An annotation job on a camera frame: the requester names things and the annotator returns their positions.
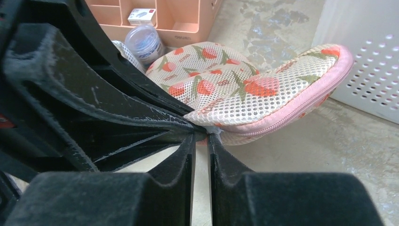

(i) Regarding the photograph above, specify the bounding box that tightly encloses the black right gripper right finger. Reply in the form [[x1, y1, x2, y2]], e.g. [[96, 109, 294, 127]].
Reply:
[[207, 134, 383, 226]]

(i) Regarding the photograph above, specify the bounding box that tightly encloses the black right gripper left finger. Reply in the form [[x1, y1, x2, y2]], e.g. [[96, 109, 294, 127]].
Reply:
[[5, 135, 195, 226]]

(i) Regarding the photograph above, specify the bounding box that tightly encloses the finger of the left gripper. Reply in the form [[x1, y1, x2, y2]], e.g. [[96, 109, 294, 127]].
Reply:
[[0, 0, 195, 131], [0, 23, 208, 183]]

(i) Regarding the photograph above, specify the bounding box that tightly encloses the strawberry print mesh laundry bag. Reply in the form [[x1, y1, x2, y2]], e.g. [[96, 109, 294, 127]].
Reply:
[[146, 41, 353, 145]]

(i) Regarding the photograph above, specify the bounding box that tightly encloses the white cylindrical mesh laundry bag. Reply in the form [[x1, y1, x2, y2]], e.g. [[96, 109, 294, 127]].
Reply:
[[112, 40, 146, 73]]

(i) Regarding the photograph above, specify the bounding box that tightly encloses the cream perforated laundry basket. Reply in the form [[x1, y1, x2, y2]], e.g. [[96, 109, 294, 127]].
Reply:
[[312, 0, 399, 123]]

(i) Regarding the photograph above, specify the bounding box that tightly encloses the small white box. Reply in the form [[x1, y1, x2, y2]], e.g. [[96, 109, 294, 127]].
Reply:
[[128, 8, 156, 26]]

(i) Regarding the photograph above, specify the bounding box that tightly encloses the clear plastic round container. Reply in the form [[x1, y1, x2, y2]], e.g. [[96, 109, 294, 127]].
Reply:
[[124, 24, 165, 68]]

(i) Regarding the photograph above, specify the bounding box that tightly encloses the orange plastic desk organizer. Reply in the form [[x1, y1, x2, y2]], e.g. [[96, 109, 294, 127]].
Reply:
[[86, 0, 223, 48]]

